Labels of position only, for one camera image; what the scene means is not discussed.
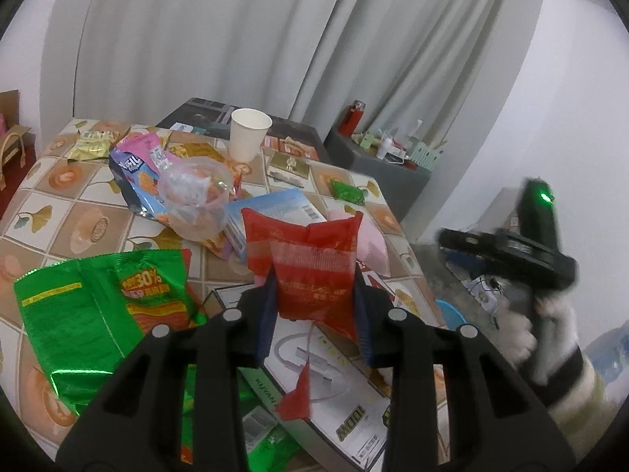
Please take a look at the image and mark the brown paper bag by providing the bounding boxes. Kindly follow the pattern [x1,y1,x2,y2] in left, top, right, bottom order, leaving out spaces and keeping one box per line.
[0,125,33,192]

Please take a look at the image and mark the black and white box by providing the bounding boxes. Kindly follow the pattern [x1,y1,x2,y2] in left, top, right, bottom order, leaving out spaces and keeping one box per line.
[201,275,443,470]

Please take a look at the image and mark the grey cabinet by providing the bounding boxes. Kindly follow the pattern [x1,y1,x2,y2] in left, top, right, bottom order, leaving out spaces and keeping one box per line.
[324,128,433,222]

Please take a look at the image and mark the blue water jug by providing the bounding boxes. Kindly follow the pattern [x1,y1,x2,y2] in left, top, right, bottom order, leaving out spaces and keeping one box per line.
[585,322,629,399]

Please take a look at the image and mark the light blue box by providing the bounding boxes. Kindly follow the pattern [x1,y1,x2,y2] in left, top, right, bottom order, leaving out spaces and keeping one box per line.
[223,188,327,261]

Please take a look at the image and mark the person's right forearm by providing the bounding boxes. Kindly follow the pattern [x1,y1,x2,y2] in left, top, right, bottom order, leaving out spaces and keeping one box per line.
[545,349,620,433]

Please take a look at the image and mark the green snack bag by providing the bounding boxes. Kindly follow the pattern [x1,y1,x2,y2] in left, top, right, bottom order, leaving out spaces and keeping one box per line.
[14,250,300,472]

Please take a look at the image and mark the white paper cup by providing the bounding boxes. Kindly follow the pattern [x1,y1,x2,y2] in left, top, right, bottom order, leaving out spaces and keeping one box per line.
[230,108,273,163]

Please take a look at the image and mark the red thermos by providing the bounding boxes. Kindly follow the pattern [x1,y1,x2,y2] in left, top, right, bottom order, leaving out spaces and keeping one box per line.
[339,100,365,137]

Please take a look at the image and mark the gold rectangular packet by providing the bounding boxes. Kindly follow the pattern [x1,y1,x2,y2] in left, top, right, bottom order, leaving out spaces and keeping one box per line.
[268,150,310,180]

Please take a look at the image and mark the person's right hand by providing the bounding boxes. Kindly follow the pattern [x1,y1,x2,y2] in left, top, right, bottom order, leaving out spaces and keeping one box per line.
[504,292,583,384]

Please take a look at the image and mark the red snack wrapper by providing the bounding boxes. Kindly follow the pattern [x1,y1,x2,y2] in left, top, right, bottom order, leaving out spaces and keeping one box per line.
[241,208,364,421]

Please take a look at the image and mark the small green packet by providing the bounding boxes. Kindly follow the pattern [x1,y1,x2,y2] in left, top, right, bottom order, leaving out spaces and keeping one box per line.
[330,178,367,206]

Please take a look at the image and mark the table with patterned cloth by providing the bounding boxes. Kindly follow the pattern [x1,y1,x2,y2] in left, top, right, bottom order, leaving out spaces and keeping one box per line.
[0,118,448,472]

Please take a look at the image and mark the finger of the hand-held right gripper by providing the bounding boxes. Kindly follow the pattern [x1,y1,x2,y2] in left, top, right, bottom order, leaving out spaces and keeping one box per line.
[439,227,497,259]

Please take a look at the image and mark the blue and pink snack packet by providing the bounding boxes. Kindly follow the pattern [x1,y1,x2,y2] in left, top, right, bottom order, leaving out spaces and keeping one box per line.
[108,133,182,224]

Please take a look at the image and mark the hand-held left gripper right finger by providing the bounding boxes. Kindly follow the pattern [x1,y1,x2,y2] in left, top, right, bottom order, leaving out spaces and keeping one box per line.
[351,280,576,472]

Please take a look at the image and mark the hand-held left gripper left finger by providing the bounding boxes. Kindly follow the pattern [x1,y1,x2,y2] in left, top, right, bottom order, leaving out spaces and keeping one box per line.
[55,275,278,472]

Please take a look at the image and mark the grey curtain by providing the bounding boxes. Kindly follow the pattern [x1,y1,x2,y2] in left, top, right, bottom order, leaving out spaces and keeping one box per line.
[46,0,548,158]

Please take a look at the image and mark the gold snack packet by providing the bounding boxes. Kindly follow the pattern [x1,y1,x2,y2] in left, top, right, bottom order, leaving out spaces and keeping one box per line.
[66,130,114,160]

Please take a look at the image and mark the clear plastic bag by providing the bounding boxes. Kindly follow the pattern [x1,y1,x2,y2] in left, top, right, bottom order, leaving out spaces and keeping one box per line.
[158,156,235,242]

